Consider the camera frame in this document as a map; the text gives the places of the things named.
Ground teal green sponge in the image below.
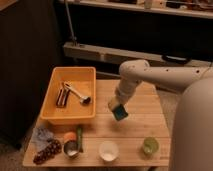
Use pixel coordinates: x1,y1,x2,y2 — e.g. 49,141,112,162
112,105,128,121

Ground dark brown utensil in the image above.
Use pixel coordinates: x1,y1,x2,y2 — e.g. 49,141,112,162
56,84,70,108

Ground grey blue cloth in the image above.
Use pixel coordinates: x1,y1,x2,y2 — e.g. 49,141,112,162
32,126,54,152

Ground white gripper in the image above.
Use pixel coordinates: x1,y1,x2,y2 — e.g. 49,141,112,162
108,78,138,111

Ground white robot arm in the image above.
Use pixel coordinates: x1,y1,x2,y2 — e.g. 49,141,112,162
108,60,213,171

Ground toy carrot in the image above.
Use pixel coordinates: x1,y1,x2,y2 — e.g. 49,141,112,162
63,126,83,152

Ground metal vertical pole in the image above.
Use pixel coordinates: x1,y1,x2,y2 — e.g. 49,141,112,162
64,0,77,46

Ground green plastic cup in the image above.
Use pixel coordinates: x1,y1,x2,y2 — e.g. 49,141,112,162
142,137,159,156

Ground white small bowl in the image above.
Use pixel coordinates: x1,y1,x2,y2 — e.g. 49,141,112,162
99,141,119,162

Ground purple toy grapes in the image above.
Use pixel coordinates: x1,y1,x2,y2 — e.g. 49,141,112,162
33,139,62,165

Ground orange plastic tray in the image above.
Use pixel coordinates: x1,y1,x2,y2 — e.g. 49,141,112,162
40,67,96,125

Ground grey shelf beam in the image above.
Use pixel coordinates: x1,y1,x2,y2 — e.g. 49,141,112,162
63,41,213,69

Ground metal garlic press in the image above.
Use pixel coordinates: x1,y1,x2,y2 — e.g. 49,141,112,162
64,82,91,105

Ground small metal cup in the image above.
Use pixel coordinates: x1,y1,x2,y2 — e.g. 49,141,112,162
63,140,79,158

